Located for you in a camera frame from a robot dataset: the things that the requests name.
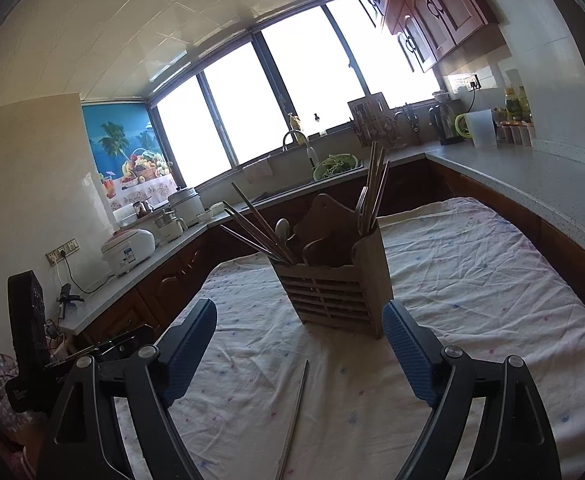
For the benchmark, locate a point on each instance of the small clear bottle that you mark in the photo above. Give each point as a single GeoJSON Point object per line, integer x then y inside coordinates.
{"type": "Point", "coordinates": [316, 125]}

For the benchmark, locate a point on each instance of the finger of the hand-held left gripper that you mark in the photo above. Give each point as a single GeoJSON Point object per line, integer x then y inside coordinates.
{"type": "Point", "coordinates": [117, 342]}

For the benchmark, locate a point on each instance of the yellow oil bottle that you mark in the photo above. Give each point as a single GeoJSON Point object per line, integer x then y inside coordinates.
{"type": "Point", "coordinates": [511, 105]}

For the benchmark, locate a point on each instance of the steel kitchen faucet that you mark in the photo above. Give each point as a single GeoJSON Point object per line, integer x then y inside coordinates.
{"type": "Point", "coordinates": [310, 152]}

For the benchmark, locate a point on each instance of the brown wooden wall cabinets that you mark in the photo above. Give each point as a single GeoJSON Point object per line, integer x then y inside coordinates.
{"type": "Point", "coordinates": [437, 10]}

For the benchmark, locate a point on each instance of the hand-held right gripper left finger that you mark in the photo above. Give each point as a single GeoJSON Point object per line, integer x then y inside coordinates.
{"type": "Point", "coordinates": [192, 345]}

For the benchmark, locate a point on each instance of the green oil bottle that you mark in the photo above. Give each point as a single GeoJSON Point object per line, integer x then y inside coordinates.
{"type": "Point", "coordinates": [523, 102]}

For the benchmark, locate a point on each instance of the tropical fruit wall poster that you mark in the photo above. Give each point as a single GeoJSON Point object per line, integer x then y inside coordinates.
{"type": "Point", "coordinates": [117, 140]}

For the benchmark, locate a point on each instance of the white bowl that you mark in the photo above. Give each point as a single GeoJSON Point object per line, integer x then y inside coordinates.
{"type": "Point", "coordinates": [212, 211]}

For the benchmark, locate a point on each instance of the kitchen window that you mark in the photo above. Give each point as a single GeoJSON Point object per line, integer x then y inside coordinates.
{"type": "Point", "coordinates": [252, 100]}

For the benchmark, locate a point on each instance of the yellow soap bottle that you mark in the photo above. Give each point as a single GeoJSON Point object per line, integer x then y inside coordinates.
{"type": "Point", "coordinates": [295, 122]}

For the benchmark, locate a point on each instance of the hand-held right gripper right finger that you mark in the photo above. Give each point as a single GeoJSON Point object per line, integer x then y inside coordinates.
{"type": "Point", "coordinates": [407, 355]}

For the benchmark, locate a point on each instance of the green colander with vegetables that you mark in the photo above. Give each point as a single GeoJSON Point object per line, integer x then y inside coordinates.
{"type": "Point", "coordinates": [335, 166]}

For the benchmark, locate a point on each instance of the black electric kettle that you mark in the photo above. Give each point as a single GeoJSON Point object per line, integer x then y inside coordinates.
{"type": "Point", "coordinates": [445, 125]}

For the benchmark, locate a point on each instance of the small black clamp stand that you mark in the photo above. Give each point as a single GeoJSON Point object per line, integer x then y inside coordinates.
{"type": "Point", "coordinates": [67, 297]}

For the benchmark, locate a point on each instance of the white electric cooker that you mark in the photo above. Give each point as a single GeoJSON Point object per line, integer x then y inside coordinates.
{"type": "Point", "coordinates": [187, 205]}

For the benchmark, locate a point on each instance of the white spice jar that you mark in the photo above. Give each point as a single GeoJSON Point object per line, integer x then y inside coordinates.
{"type": "Point", "coordinates": [501, 132]}
{"type": "Point", "coordinates": [513, 133]}

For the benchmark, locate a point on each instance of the yellowed wall outlet strip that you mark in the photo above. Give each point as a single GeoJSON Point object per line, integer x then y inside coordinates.
{"type": "Point", "coordinates": [65, 251]}

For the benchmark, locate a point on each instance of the large white rice cooker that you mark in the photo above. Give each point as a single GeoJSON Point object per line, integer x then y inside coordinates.
{"type": "Point", "coordinates": [130, 255]}

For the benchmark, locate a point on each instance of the wooden utensil holder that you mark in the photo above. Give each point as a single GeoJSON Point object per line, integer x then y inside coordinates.
{"type": "Point", "coordinates": [332, 295]}

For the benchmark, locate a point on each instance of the wall outlet with plug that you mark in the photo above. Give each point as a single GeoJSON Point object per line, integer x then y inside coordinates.
{"type": "Point", "coordinates": [467, 82]}

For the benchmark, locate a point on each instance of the white floral tablecloth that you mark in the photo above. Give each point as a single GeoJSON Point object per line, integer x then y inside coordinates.
{"type": "Point", "coordinates": [472, 285]}

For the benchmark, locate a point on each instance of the steel spoon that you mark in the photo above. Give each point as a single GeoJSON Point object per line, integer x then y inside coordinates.
{"type": "Point", "coordinates": [282, 230]}

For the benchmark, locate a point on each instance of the knife rack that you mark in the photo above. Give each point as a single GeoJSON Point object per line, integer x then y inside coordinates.
{"type": "Point", "coordinates": [367, 110]}

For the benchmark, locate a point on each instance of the brown wooden base cabinets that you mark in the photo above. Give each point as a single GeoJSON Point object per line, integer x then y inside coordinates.
{"type": "Point", "coordinates": [182, 270]}

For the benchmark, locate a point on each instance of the white hanging cloth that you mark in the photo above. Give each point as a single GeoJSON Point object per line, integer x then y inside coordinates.
{"type": "Point", "coordinates": [258, 171]}

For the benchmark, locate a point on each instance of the wooden chopstick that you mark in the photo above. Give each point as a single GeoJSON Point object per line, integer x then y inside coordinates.
{"type": "Point", "coordinates": [376, 180]}
{"type": "Point", "coordinates": [371, 175]}
{"type": "Point", "coordinates": [381, 175]}
{"type": "Point", "coordinates": [384, 180]}

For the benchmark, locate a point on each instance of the metal chopstick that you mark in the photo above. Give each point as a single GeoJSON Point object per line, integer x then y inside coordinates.
{"type": "Point", "coordinates": [247, 242]}
{"type": "Point", "coordinates": [295, 415]}
{"type": "Point", "coordinates": [257, 220]}
{"type": "Point", "coordinates": [250, 232]}

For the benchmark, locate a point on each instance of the grey kitchen counter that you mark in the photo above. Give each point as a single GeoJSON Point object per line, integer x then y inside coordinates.
{"type": "Point", "coordinates": [522, 175]}

